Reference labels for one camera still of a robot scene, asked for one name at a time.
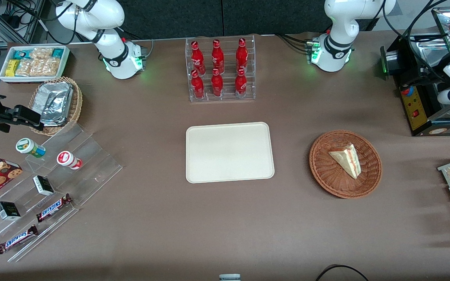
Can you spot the triangular sandwich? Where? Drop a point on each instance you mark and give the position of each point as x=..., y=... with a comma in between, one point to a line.
x=348, y=160

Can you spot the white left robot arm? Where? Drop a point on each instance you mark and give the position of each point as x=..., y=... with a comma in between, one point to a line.
x=338, y=23

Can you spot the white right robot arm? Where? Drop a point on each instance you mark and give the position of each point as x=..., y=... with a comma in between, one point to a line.
x=109, y=39

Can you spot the light wicker basket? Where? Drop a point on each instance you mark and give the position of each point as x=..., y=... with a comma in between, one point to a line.
x=77, y=105

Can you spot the beige rectangular tray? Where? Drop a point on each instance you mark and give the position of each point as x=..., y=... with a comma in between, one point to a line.
x=229, y=152

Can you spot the brown round wicker basket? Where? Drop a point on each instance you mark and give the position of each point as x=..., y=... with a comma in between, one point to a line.
x=326, y=175

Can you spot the silver foil packet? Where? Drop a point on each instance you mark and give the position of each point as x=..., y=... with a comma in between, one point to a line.
x=53, y=120
x=55, y=99

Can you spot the green lid drink bottle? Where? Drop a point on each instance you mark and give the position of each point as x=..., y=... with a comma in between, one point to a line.
x=27, y=146

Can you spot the white plastic snack bin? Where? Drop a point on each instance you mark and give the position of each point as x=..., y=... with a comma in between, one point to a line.
x=4, y=78

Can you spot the red lid drink bottle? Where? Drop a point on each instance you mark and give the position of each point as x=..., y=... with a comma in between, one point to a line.
x=66, y=159

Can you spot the clear bag of crackers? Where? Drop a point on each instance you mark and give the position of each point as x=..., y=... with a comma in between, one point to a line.
x=45, y=67
x=24, y=67
x=41, y=53

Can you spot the yellow snack packet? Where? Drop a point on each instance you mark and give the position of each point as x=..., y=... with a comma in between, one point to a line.
x=12, y=67

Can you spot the small black box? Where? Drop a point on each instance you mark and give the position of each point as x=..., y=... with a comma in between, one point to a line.
x=43, y=185
x=8, y=210

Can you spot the teal snack packet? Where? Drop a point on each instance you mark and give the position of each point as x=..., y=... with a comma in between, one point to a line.
x=22, y=53
x=57, y=53

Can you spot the clear acrylic stepped stand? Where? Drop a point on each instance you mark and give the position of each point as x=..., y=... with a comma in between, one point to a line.
x=88, y=171

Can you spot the Snickers chocolate bar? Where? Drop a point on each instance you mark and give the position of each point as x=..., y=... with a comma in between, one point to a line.
x=53, y=208
x=16, y=240

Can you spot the red cola bottle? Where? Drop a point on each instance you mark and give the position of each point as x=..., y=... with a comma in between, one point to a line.
x=217, y=56
x=241, y=54
x=197, y=58
x=217, y=86
x=240, y=86
x=197, y=88

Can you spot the clear acrylic bottle rack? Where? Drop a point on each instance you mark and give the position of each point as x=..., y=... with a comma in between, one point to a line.
x=229, y=97

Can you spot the small grey white device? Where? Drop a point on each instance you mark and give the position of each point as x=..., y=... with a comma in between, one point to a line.
x=229, y=277

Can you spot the black food warmer cabinet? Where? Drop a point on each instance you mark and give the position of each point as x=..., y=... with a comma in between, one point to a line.
x=414, y=109

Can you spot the steel warmer pan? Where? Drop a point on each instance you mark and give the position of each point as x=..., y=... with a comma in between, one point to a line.
x=432, y=54

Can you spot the aluminium frame rack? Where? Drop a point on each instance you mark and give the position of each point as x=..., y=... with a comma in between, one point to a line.
x=22, y=21

